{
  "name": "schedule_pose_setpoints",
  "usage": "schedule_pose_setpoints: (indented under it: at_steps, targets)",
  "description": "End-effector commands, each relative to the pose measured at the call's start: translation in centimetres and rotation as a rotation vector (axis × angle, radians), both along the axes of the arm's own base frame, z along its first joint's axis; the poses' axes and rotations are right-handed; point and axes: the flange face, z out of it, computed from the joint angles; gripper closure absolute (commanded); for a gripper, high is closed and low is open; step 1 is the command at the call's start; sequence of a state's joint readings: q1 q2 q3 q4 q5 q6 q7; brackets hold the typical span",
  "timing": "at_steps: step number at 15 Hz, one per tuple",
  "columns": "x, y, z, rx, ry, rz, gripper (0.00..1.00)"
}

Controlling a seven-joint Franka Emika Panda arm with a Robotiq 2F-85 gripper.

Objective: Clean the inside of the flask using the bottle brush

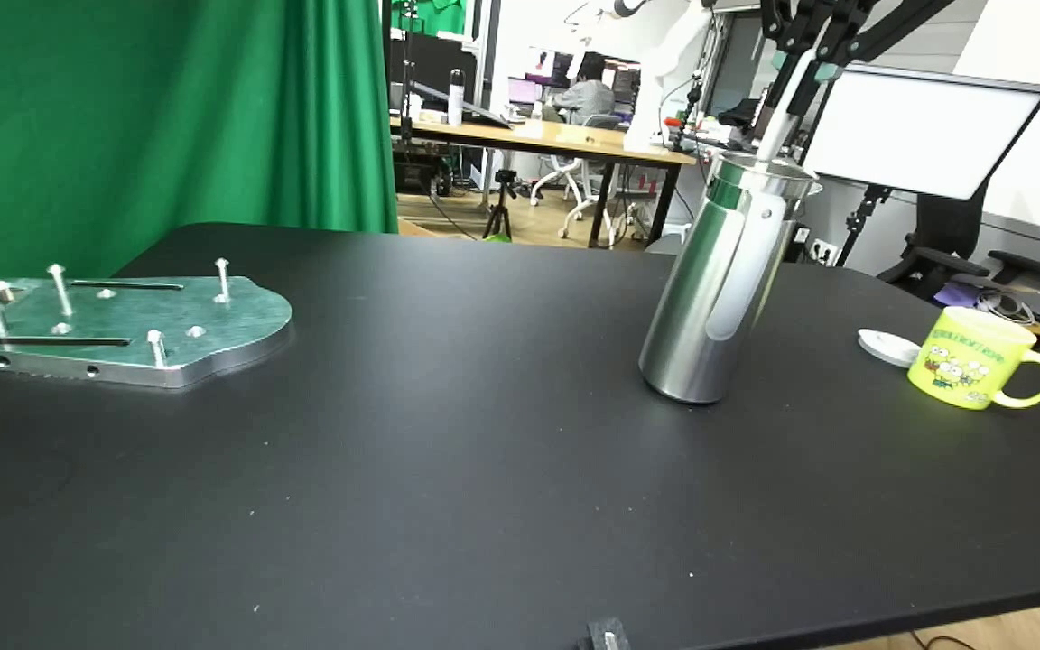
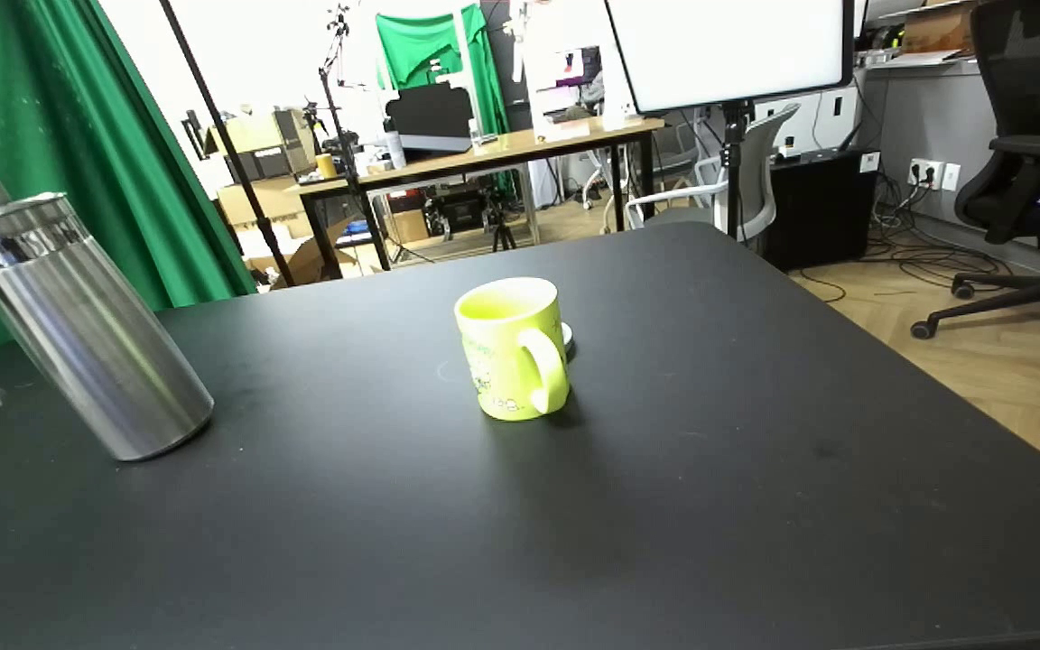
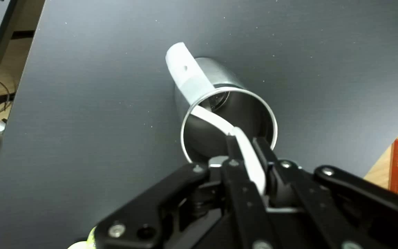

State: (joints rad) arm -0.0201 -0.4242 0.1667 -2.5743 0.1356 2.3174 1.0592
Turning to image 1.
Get white bottle brush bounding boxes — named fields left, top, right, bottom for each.
left=749, top=14, right=843, bottom=165

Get stainless steel flask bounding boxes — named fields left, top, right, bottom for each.
left=636, top=147, right=823, bottom=408

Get white display screen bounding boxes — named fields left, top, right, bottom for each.
left=802, top=61, right=1040, bottom=201

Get black office chair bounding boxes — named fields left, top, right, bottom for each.
left=876, top=191, right=1040, bottom=340

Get wooden desk with black legs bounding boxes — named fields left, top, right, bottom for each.
left=385, top=112, right=696, bottom=251

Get small white oval object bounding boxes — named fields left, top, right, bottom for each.
left=856, top=325, right=926, bottom=371

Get yellow-green mug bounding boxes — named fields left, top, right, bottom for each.
left=902, top=302, right=1040, bottom=417

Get small black tripod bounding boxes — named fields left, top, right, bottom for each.
left=478, top=165, right=519, bottom=242

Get green cloth hanging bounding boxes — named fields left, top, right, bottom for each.
left=406, top=0, right=473, bottom=40

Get green curtain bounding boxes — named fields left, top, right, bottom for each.
left=0, top=0, right=401, bottom=302

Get green metal mounting plate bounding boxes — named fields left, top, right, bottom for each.
left=0, top=270, right=297, bottom=398

